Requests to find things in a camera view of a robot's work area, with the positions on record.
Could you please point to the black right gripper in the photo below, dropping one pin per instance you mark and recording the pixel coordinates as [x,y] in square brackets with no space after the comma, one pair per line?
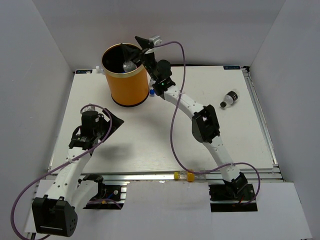
[130,53]

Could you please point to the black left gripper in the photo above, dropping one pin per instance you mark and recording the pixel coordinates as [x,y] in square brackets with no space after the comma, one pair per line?
[116,123]

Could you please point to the red label plastic bottle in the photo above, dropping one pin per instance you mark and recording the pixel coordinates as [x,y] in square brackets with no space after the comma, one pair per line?
[129,66]

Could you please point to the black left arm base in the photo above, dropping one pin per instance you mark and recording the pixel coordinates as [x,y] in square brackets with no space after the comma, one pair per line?
[107,197]

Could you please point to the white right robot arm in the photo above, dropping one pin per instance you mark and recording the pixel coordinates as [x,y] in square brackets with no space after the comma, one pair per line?
[205,126]

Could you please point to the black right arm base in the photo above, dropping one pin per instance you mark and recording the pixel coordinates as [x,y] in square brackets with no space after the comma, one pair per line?
[223,201]

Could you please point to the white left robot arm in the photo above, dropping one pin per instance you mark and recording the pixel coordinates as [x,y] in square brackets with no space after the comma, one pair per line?
[56,212]

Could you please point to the orange cylindrical bin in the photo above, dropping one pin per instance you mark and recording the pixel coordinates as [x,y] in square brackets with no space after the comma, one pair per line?
[127,89]

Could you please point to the blue label plastic bottle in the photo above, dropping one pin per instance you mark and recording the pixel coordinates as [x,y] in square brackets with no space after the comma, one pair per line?
[151,88]

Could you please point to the yellow cap clear bottle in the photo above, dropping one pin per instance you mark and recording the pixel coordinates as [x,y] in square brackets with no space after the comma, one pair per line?
[189,177]

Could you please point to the black label plastic bottle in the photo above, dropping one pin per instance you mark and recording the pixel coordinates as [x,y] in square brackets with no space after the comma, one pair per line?
[230,98]

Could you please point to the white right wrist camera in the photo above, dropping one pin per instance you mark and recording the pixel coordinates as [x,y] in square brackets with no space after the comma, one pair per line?
[154,41]

